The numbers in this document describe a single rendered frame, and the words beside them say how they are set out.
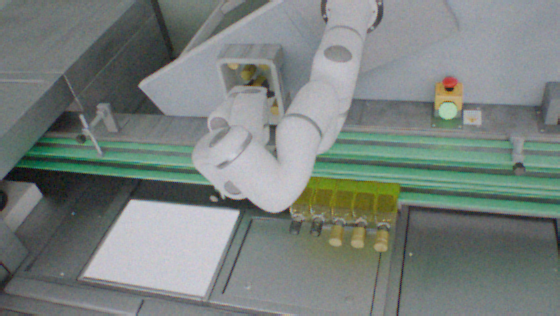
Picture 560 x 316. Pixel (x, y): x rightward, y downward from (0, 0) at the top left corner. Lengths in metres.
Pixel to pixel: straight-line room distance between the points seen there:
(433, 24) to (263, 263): 0.79
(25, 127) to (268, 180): 1.07
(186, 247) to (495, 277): 0.88
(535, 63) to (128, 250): 1.26
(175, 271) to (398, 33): 0.90
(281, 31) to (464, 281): 0.84
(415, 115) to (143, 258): 0.90
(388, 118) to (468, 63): 0.25
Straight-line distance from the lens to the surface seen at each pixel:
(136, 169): 1.74
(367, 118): 1.40
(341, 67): 1.01
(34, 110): 1.79
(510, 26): 1.35
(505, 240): 1.54
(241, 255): 1.48
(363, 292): 1.36
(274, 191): 0.86
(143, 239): 1.63
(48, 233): 1.87
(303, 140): 0.86
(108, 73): 2.09
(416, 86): 1.44
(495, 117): 1.42
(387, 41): 1.32
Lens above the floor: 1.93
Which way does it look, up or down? 44 degrees down
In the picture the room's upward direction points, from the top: 160 degrees counter-clockwise
